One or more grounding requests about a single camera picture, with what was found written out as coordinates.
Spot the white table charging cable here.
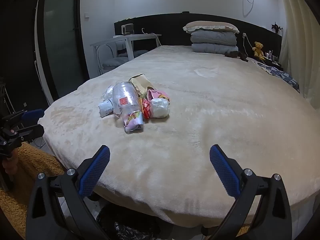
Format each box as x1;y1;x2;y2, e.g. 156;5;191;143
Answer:
141;28;161;47

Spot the dark brown cloth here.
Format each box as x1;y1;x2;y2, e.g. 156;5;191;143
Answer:
224;51;249;62

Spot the black headboard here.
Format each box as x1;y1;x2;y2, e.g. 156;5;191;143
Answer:
114;13;283;63

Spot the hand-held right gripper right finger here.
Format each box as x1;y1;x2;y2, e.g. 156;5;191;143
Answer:
209;144;292;240

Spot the cream curtain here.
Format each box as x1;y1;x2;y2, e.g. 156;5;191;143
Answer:
276;0;320;110

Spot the grey seat cushion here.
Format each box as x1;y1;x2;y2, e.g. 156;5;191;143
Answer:
102;56;128;68

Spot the beige paper bag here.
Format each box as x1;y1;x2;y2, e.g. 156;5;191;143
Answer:
129;74;153;97

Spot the folded grey quilt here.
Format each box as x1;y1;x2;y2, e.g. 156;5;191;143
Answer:
190;30;239;54

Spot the clear plastic bag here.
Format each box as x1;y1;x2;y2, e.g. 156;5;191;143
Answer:
102;84;116;103

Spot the pink cookie box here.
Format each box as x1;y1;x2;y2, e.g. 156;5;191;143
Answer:
146;88;172;103

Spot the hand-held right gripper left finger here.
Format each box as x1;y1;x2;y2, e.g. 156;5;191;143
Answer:
26;144;111;240

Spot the blue patterned blanket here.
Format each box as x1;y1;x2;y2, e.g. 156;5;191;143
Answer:
255;61;300;93

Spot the white bedside charger cable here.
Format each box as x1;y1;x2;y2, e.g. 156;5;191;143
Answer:
242;33;253;56

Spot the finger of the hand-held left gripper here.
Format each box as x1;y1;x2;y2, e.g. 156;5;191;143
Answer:
9;124;45;143
1;109;45;128

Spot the colourful snack wrapper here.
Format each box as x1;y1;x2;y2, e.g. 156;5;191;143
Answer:
122;110;145;135

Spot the person's yellow fleece clothing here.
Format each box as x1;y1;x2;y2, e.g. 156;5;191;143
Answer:
0;142;66;240

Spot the red snack packet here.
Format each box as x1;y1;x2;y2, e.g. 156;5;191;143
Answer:
142;99;152;119

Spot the black bedside table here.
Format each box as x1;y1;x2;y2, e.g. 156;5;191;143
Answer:
250;51;285;72

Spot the brown teddy bear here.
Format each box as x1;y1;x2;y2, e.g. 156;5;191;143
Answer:
252;41;265;58

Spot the black trash bag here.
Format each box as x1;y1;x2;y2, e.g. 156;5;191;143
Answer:
96;202;160;240

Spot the white plastic bag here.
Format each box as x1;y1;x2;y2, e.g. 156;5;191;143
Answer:
150;98;170;119

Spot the small white table appliance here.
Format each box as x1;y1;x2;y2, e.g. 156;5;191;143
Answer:
121;23;135;36

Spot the dark decorative plant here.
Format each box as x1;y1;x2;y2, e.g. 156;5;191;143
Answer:
271;22;284;34

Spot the clear plastic cup red label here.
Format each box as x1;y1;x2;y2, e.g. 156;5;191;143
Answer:
112;82;140;117

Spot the white labelled packet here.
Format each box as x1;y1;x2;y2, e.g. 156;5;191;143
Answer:
98;99;115;118

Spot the white wall cable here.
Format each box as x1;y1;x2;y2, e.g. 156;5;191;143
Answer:
241;0;256;16

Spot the person's left hand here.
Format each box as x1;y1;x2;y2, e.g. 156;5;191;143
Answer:
1;149;19;176

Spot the frosted glass door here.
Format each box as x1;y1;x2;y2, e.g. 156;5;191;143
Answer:
40;0;90;101

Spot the beige bed blanket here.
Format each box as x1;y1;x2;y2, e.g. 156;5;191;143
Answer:
37;45;320;227

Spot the beige frilled pillow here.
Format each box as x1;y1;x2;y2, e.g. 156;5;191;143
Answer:
182;21;240;34

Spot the white chair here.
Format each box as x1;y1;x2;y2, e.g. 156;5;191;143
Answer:
96;40;130;75
90;34;162;75

